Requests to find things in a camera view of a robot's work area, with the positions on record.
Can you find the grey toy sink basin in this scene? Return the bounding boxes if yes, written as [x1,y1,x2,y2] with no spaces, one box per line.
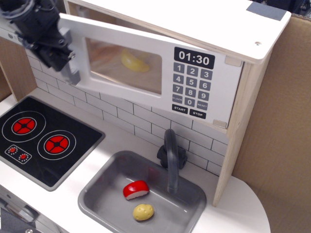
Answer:
[78,151,207,233]

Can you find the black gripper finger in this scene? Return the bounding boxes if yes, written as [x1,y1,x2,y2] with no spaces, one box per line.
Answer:
[48,50,70,71]
[31,47,52,68]

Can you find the wooden toy microwave cabinet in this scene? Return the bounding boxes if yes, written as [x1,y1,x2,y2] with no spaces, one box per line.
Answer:
[64,0,291,206]

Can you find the grey range hood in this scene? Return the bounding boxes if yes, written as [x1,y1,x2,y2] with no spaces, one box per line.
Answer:
[0,17,22,45]

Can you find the yellow toy potato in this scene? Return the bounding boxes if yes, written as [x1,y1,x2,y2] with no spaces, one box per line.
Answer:
[133,203,154,221]

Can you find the black toy stovetop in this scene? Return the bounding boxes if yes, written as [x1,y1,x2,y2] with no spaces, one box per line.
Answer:
[0,96,105,191]

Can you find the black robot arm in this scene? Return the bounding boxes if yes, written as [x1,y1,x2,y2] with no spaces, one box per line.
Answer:
[0,0,73,72]

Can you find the white toy microwave door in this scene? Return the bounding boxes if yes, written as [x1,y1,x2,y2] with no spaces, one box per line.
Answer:
[58,14,243,128]

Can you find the grey oven front handle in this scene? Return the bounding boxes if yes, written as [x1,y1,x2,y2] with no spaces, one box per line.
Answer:
[0,186,67,233]

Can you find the red toy cheese wedge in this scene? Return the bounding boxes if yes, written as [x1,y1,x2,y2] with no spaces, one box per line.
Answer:
[123,180,150,200]

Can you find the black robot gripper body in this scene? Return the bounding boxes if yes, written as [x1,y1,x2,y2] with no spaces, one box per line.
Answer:
[11,6,69,52]

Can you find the grey tape patch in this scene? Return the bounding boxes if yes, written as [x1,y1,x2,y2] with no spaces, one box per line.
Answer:
[246,2,287,21]

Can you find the brown cardboard panel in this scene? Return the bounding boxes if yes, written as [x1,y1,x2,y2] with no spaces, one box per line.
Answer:
[233,15,311,233]

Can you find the yellow toy banana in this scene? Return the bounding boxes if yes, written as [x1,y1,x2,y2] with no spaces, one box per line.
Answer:
[121,49,150,72]

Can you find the dark grey toy faucet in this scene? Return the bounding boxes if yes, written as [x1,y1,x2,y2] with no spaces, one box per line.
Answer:
[157,129,188,194]

